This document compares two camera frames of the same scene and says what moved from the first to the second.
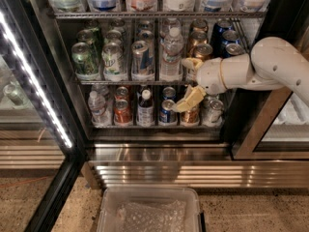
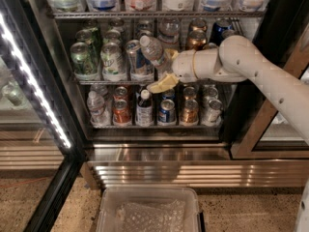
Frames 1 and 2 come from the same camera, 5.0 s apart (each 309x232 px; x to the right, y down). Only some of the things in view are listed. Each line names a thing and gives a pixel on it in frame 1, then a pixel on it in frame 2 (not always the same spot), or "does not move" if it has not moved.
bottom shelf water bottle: (100, 115) does not move
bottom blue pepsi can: (167, 114) does not move
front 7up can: (114, 65) does not move
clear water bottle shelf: (172, 45) → (153, 50)
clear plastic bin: (150, 209) does not move
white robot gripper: (210, 75) → (183, 67)
